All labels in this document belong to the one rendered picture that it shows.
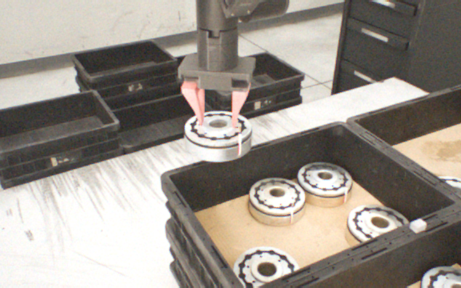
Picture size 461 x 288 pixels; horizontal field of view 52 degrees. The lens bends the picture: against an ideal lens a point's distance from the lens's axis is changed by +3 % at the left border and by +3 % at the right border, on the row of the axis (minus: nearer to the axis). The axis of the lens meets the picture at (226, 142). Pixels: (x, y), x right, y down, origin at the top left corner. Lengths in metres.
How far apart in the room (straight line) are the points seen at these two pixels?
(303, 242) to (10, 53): 3.02
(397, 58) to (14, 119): 1.60
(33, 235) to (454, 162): 0.90
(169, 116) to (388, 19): 1.06
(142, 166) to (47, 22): 2.46
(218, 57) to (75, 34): 3.04
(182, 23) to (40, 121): 2.22
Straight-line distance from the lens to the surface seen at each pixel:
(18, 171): 1.66
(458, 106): 1.22
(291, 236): 0.83
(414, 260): 0.76
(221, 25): 0.62
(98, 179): 1.20
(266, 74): 2.21
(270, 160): 0.89
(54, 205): 1.15
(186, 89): 0.65
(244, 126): 0.71
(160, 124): 2.03
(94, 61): 2.28
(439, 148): 1.14
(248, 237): 0.82
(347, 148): 0.96
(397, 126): 1.09
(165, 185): 0.78
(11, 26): 3.55
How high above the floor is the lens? 1.40
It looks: 33 degrees down
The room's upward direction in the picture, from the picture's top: straight up
